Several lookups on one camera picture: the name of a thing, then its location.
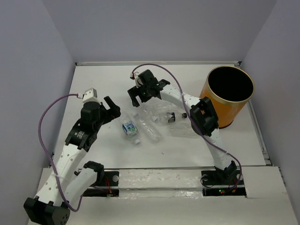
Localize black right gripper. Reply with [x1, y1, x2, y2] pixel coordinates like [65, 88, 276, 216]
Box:
[127, 82, 151, 107]

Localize green label plastic bottle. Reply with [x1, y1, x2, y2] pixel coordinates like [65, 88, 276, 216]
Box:
[120, 112, 141, 145]

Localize clear unlabelled plastic bottle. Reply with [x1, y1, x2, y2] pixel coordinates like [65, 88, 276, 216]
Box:
[133, 113, 160, 143]

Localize large clear plastic bottle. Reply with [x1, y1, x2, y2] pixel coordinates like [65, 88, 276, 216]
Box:
[170, 122, 198, 138]

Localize dark label plastic bottle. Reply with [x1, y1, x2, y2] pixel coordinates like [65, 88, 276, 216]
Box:
[151, 111, 188, 125]

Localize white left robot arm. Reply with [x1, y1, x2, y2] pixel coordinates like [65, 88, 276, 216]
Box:
[23, 93, 121, 225]

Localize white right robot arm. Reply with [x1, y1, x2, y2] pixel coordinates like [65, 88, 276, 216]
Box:
[127, 69, 242, 189]

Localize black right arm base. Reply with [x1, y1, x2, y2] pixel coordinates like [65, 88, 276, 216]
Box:
[200, 170, 247, 197]

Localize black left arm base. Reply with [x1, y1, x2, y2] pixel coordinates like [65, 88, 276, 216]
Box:
[83, 170, 120, 197]

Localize orange cylindrical bin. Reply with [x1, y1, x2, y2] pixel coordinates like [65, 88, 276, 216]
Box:
[200, 66, 255, 128]

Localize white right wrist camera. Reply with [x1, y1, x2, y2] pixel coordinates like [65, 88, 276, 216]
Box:
[130, 72, 143, 88]

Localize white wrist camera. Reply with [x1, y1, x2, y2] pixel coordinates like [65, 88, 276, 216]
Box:
[82, 88, 99, 103]
[130, 72, 143, 88]

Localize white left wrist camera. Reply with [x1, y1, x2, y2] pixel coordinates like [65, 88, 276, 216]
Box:
[82, 88, 99, 103]

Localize white taped front rail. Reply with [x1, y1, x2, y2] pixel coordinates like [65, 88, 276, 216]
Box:
[118, 169, 203, 190]

